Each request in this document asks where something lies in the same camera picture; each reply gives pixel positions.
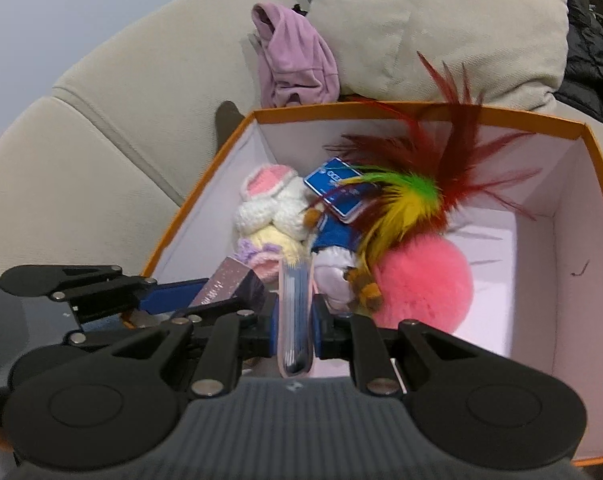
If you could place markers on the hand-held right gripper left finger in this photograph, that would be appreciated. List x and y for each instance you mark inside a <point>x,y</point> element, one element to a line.
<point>275,330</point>

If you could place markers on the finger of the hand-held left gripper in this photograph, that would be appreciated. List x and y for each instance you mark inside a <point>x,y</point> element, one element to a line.
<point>106,335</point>
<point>171,295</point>

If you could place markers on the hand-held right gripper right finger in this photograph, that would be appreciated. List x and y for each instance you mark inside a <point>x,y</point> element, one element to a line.
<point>317,330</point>

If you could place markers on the clear pink case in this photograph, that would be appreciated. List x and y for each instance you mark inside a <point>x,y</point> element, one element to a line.
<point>296,320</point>

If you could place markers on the small brown bear charm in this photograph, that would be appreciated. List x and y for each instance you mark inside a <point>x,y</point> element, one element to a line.
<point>366,292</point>

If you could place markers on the yellow purple crochet toy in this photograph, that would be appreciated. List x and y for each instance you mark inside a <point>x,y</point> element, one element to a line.
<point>271,247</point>

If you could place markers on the blue white plush doll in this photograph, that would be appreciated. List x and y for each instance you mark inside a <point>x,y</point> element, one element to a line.
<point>331,240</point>

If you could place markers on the pink fluffy pompom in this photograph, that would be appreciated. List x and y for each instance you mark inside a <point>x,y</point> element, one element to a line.
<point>421,285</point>

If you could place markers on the white pink crochet bunny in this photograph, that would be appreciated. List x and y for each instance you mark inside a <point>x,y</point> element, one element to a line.
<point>271,210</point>

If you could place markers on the blue card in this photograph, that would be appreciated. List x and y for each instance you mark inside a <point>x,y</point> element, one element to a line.
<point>331,182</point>

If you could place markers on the colourful feather toy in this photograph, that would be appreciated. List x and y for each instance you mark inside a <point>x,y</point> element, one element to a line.
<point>406,200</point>

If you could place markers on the orange cardboard box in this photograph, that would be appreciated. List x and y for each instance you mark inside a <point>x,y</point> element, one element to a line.
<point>556,310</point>

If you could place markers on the beige sofa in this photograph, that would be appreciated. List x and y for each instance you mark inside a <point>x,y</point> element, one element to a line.
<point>81,185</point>

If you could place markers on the dark brown object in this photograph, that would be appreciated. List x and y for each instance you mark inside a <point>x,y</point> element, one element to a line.
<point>226,125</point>

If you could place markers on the lilac garment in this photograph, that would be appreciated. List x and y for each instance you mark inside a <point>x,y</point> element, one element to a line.
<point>291,60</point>

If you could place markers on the beige cushion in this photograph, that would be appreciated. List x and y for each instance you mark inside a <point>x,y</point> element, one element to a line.
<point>431,20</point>

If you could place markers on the black down jacket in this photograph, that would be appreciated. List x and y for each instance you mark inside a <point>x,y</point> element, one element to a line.
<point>596,70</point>

